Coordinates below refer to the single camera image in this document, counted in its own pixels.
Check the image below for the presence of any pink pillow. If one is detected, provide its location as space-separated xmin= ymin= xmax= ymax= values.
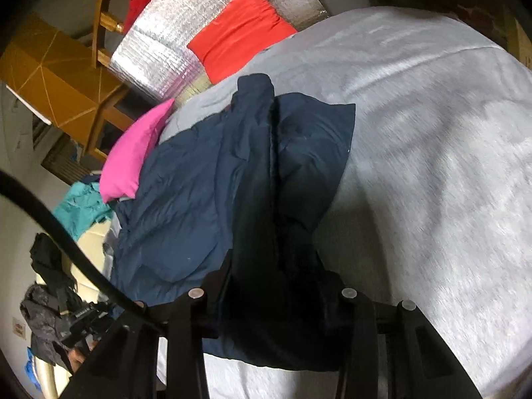
xmin=99 ymin=98 xmax=174 ymax=203

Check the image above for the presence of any grey bed blanket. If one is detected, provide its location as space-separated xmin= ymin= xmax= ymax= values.
xmin=101 ymin=5 xmax=532 ymax=399

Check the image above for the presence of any orange wooden pillar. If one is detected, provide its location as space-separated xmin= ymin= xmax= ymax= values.
xmin=1 ymin=13 xmax=133 ymax=162

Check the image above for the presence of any navy blue puffer jacket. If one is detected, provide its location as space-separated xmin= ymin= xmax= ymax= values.
xmin=110 ymin=74 xmax=355 ymax=372

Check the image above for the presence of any black garment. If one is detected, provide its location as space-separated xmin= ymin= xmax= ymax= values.
xmin=30 ymin=232 xmax=75 ymax=296

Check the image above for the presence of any teal shirt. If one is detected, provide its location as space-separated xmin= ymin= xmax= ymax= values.
xmin=52 ymin=182 xmax=113 ymax=241

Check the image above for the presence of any black cable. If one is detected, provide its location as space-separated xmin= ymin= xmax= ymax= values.
xmin=0 ymin=169 xmax=168 ymax=337

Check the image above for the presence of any cream sofa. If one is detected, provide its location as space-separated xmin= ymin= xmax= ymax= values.
xmin=36 ymin=220 xmax=112 ymax=302

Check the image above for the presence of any wooden stair railing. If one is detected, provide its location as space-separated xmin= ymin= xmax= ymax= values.
xmin=91 ymin=0 xmax=124 ymax=68

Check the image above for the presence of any grey patterned garment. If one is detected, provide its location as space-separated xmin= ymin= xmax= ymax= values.
xmin=20 ymin=281 xmax=86 ymax=374

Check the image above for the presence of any red-orange pillow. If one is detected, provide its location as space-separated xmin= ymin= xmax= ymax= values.
xmin=188 ymin=0 xmax=297 ymax=84

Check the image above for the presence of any silver foil insulation mat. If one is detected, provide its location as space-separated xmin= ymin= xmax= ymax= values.
xmin=109 ymin=0 xmax=328 ymax=104

